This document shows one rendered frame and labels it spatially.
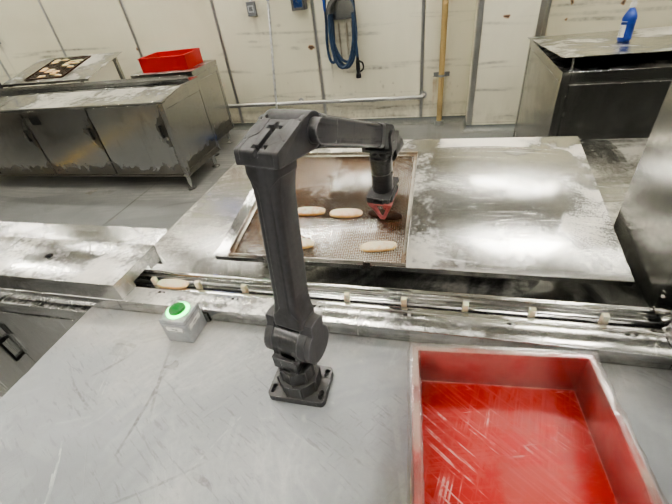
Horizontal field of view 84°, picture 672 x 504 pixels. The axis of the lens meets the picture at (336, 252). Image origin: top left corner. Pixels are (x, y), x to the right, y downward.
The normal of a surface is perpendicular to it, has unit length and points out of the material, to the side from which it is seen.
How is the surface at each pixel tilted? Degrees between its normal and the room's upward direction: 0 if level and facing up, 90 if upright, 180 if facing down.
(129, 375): 0
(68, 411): 0
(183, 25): 90
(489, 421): 0
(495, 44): 90
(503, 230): 10
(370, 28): 90
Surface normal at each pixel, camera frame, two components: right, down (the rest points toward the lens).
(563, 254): -0.15, -0.67
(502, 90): -0.22, 0.61
